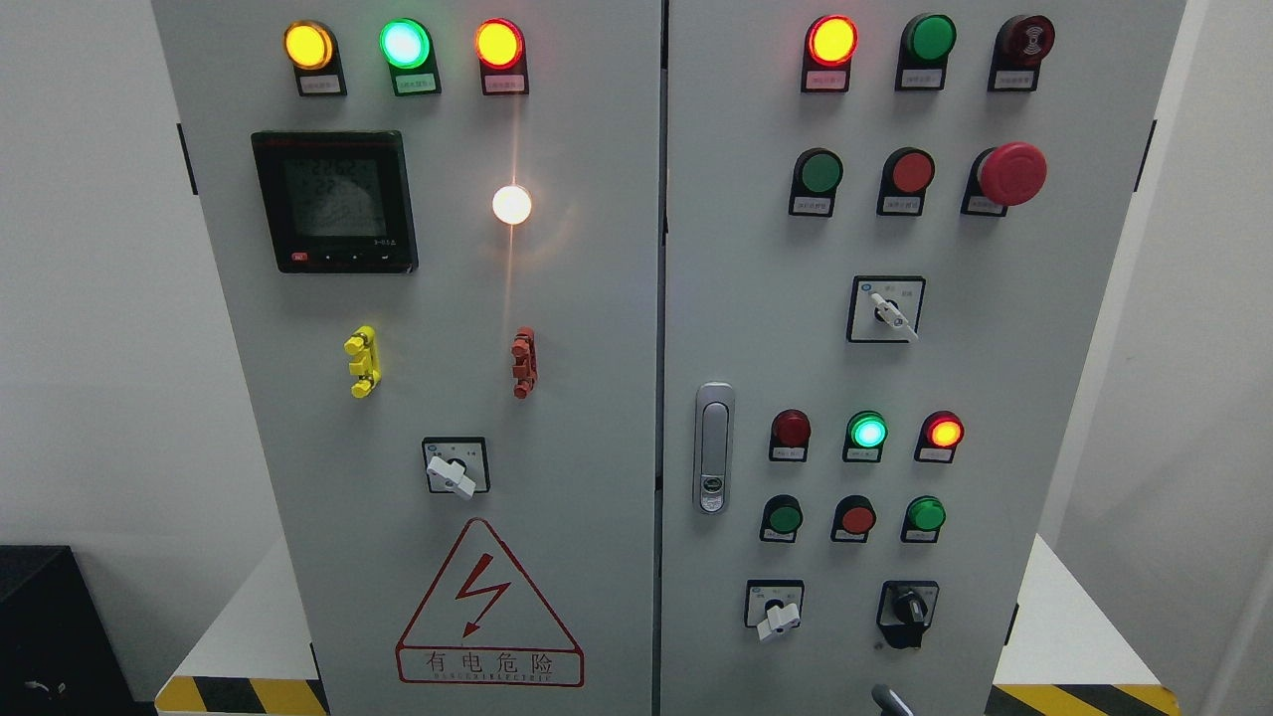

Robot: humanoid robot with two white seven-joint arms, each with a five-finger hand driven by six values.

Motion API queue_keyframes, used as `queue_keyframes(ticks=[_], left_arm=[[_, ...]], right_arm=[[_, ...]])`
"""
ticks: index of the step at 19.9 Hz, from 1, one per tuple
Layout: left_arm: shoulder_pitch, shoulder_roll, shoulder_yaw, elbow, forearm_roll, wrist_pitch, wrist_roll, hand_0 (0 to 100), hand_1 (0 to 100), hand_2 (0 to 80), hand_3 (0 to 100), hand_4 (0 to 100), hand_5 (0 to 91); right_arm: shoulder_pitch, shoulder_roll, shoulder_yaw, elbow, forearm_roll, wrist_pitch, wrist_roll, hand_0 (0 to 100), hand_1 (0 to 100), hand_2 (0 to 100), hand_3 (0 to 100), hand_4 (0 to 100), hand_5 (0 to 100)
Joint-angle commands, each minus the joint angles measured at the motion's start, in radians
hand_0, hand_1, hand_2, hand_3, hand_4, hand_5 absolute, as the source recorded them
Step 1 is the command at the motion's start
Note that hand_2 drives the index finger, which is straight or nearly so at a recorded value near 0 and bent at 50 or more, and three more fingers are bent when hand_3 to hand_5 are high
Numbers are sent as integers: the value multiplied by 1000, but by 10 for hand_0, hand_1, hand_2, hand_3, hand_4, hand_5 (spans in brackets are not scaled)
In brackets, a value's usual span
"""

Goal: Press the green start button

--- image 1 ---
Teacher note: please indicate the white rotary switch left door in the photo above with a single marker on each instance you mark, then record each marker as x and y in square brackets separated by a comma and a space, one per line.
[456, 465]

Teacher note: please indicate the white platform with hazard stripes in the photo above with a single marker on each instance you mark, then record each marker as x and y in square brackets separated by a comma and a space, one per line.
[1063, 657]

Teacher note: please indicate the dark red indicator light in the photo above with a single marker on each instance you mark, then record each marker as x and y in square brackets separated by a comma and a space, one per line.
[790, 435]

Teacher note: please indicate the red indicator light top right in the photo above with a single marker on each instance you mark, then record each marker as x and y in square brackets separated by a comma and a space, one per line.
[829, 46]

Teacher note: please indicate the yellow terminal connector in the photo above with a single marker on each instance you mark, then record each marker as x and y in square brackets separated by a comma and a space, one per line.
[361, 346]

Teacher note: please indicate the green push button lower left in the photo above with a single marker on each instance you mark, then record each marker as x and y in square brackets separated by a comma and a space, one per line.
[781, 519]

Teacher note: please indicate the grey electrical cabinet door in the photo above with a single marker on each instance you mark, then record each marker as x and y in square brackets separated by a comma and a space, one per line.
[759, 299]
[571, 467]

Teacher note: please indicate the white lit indicator light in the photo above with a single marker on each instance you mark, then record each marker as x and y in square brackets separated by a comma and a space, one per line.
[512, 204]

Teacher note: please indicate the red electrical hazard warning sticker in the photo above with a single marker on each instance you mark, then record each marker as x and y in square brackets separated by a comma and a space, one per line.
[483, 621]

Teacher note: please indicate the grey electrical cabinet right door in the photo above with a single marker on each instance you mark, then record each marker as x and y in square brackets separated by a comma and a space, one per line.
[759, 299]

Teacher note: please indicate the red lit indicator light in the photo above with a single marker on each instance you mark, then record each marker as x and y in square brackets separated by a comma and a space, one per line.
[938, 438]

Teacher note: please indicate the green push button lower right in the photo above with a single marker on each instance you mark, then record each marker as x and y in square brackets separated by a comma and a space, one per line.
[923, 520]

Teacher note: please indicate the red indicator light top left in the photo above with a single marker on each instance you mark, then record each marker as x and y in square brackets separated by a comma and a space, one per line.
[501, 51]

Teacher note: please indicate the white rotary switch upper right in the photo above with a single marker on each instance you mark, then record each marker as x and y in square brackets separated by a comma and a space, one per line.
[885, 309]

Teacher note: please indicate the black rotary selector switch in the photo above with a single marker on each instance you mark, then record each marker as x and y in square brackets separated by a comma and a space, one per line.
[905, 611]

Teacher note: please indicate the green push button upper row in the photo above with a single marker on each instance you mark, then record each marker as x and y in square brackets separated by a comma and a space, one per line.
[816, 175]

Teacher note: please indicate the green lit indicator light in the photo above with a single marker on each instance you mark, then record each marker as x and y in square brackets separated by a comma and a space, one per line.
[865, 434]

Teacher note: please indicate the red push button row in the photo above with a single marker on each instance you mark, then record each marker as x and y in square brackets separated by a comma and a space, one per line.
[905, 177]
[853, 520]

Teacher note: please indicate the white rotary switch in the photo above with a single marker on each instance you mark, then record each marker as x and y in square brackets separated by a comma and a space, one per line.
[885, 309]
[773, 607]

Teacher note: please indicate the black box bottom left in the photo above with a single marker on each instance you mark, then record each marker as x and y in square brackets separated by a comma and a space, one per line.
[55, 656]

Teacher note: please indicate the red push button upper row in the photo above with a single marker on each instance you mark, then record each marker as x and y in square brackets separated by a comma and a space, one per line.
[905, 177]

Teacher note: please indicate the red push button lower row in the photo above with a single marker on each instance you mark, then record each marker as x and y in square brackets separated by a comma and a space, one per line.
[853, 520]

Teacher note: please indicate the green indicator light top left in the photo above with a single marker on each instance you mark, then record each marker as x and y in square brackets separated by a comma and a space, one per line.
[411, 57]

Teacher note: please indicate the red emergency stop mushroom button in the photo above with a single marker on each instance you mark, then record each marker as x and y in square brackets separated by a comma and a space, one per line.
[1002, 177]

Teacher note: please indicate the red terminal connector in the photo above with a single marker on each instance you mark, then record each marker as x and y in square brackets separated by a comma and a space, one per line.
[524, 366]

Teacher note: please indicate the dark red buzzer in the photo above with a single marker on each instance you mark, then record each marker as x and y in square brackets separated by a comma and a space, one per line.
[1023, 42]

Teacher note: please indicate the grey electrical cabinet left door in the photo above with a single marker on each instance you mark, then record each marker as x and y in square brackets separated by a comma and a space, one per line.
[571, 467]

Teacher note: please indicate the yellow indicator light top left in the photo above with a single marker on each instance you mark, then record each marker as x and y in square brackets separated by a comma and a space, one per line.
[316, 64]

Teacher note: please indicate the green indicator light top right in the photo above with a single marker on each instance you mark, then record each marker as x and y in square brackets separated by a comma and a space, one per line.
[925, 46]

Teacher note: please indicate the white rotary switch lower right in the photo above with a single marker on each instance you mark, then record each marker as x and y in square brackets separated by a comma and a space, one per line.
[773, 607]

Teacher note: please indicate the silver door latch handle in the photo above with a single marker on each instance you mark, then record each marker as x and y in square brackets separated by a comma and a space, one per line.
[714, 411]

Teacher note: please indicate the black digital power meter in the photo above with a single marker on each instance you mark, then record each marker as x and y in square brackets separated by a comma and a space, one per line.
[337, 201]

